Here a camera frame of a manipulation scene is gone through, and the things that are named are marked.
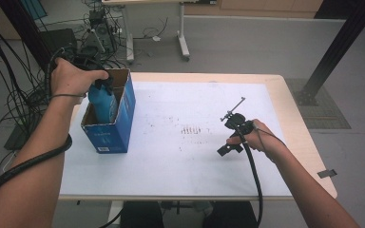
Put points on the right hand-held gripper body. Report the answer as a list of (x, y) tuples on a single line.
[(238, 121)]

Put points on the white table leg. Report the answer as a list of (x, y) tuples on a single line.
[(115, 211)]

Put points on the dark metal post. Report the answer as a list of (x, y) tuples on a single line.
[(28, 34)]

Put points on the grey tape strip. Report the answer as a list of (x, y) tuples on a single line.
[(327, 173)]

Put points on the blue cardboard box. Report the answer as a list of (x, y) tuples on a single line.
[(117, 129)]

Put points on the white desk frame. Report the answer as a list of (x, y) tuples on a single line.
[(182, 31)]

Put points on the blue bottle with white cap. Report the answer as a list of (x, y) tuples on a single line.
[(103, 104)]

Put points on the black box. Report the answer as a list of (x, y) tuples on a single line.
[(58, 39)]

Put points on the grey floor mat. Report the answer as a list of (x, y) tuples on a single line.
[(326, 110)]

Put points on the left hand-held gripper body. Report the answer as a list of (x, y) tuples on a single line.
[(80, 61)]

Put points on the person's right leg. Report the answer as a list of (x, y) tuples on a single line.
[(228, 215)]

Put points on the wooden cabinets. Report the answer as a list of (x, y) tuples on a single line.
[(253, 8)]

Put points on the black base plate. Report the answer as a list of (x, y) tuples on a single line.
[(15, 139)]

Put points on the black metal post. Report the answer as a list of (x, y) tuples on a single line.
[(336, 47)]

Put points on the person's left leg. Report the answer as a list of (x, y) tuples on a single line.
[(139, 215)]

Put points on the person's leg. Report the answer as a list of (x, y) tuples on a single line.
[(139, 215), (228, 215)]

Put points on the person's right hand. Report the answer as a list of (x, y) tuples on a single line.
[(261, 139)]

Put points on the white paper sheet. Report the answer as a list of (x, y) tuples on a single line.
[(183, 171)]

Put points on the person's left hand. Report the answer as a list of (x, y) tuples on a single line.
[(69, 80)]

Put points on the computer tower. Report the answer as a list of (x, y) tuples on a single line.
[(106, 31)]

